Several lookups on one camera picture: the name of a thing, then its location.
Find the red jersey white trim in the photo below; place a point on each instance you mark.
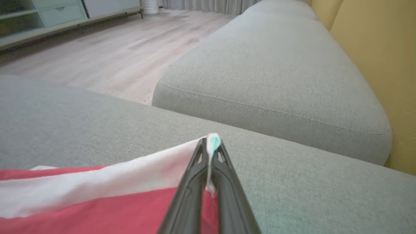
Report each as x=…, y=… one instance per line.
x=97, y=208

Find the low cabinet glass doors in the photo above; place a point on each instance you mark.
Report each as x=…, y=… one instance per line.
x=48, y=19

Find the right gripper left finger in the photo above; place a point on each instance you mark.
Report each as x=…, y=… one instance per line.
x=188, y=201

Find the large grey sofa seat cushion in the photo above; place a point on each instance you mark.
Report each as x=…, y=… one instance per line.
x=97, y=130

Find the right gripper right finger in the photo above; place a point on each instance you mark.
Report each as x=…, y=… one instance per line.
x=232, y=201

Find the grey curtain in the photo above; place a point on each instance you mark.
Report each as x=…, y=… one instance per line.
x=208, y=5

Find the small grey sofa cushion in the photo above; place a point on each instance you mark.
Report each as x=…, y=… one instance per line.
x=276, y=81

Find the white cylindrical bin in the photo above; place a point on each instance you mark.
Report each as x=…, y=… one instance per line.
x=150, y=6

